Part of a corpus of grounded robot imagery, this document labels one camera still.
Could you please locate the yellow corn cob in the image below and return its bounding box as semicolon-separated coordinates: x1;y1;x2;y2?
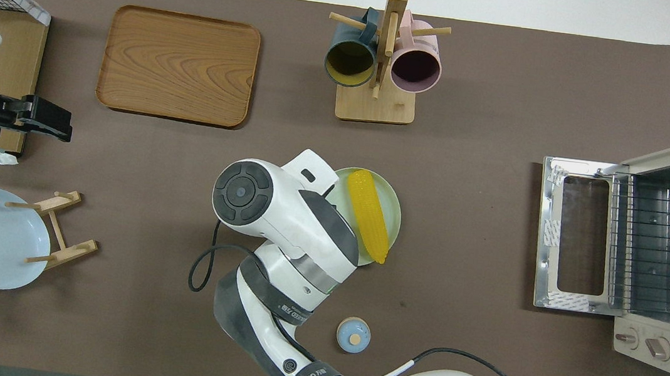
338;167;399;265

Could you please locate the pale green plate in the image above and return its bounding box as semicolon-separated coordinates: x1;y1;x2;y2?
317;164;407;271

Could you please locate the brown table mat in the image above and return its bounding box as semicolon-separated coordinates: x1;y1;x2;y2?
0;0;670;376

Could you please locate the wooden plate rack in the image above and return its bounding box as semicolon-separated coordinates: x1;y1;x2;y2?
0;182;105;315

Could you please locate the wooden serving tray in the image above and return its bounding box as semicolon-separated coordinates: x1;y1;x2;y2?
93;3;264;132

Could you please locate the dark teal mug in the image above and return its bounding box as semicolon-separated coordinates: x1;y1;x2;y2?
322;3;384;91

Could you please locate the wooden mug rack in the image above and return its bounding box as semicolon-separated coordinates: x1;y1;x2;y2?
318;0;456;131

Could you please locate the pink mug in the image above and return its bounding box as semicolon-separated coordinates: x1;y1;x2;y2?
388;9;449;97

